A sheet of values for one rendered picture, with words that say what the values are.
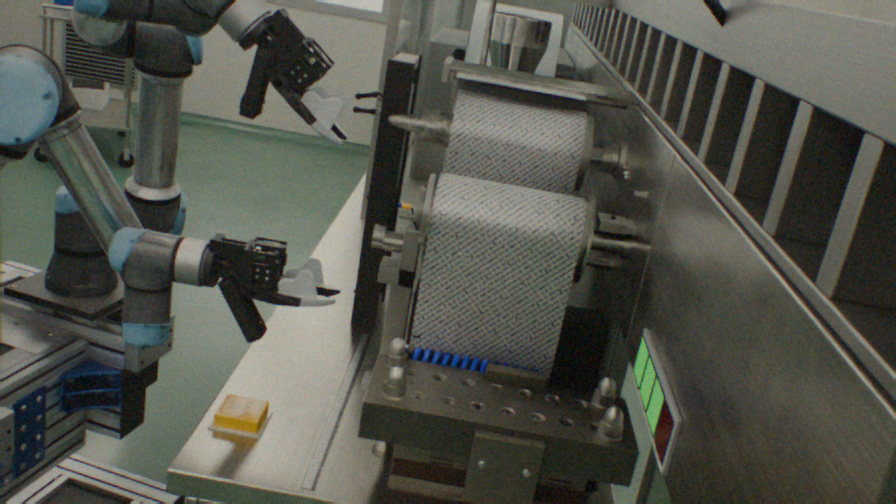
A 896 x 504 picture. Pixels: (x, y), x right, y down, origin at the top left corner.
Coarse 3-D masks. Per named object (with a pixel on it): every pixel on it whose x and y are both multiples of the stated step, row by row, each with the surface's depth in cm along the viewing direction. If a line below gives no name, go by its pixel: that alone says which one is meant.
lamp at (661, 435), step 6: (666, 408) 99; (666, 414) 98; (660, 420) 100; (666, 420) 98; (660, 426) 100; (666, 426) 97; (660, 432) 99; (666, 432) 97; (660, 438) 99; (666, 438) 96; (660, 444) 98; (666, 444) 96; (660, 450) 98; (660, 456) 98
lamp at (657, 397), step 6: (654, 390) 106; (660, 390) 103; (654, 396) 105; (660, 396) 102; (654, 402) 104; (660, 402) 102; (648, 408) 107; (654, 408) 104; (660, 408) 101; (648, 414) 106; (654, 414) 103; (654, 420) 103; (654, 426) 102
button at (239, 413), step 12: (228, 396) 140; (240, 396) 141; (228, 408) 137; (240, 408) 137; (252, 408) 138; (264, 408) 139; (216, 420) 135; (228, 420) 135; (240, 420) 135; (252, 420) 135; (252, 432) 135
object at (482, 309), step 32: (448, 256) 137; (448, 288) 139; (480, 288) 139; (512, 288) 138; (544, 288) 138; (416, 320) 141; (448, 320) 141; (480, 320) 141; (512, 320) 140; (544, 320) 140; (480, 352) 142; (512, 352) 142; (544, 352) 142
